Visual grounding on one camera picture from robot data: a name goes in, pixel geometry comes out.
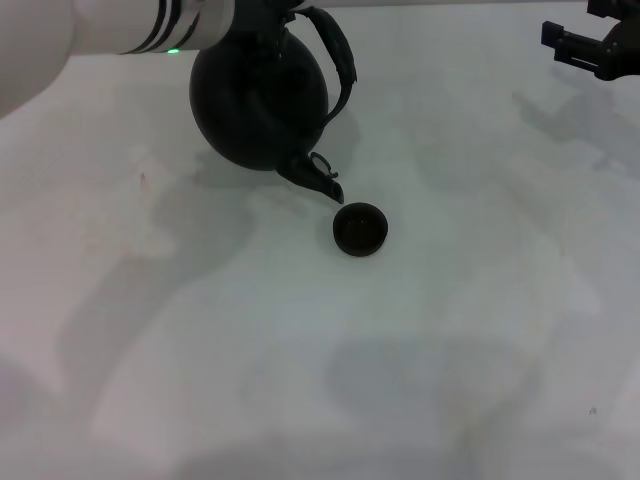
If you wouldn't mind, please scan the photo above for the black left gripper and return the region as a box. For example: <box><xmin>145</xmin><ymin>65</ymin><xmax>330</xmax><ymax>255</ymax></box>
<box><xmin>219</xmin><ymin>0</ymin><xmax>302</xmax><ymax>60</ymax></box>

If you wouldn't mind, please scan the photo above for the small dark teacup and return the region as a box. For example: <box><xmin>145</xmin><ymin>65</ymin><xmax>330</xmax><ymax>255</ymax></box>
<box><xmin>331</xmin><ymin>200</ymin><xmax>390</xmax><ymax>258</ymax></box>

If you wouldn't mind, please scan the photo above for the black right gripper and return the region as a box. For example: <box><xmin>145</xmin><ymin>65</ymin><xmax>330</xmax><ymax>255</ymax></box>
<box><xmin>540</xmin><ymin>0</ymin><xmax>640</xmax><ymax>82</ymax></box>

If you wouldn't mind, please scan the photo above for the black round teapot with handle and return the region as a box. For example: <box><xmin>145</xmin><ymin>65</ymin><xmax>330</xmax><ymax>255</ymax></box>
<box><xmin>188</xmin><ymin>5</ymin><xmax>359</xmax><ymax>205</ymax></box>

